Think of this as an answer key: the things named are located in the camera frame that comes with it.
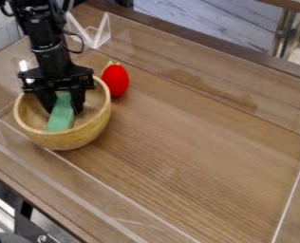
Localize metal table leg background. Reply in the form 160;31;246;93
271;9;300;60

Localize black table frame leg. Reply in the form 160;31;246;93
13;200;60;243

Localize clear acrylic corner bracket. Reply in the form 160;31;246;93
65;13;111;49

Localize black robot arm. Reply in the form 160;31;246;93
0;0;95;114

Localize brown wooden bowl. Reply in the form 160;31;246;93
12;77;111;151

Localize clear acrylic front barrier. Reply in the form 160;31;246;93
0;120;199;243

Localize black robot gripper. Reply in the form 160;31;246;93
17;44;95;114

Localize red toy strawberry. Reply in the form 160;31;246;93
100;61;129;97

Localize green rectangular stick block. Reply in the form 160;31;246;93
45;92;75;132

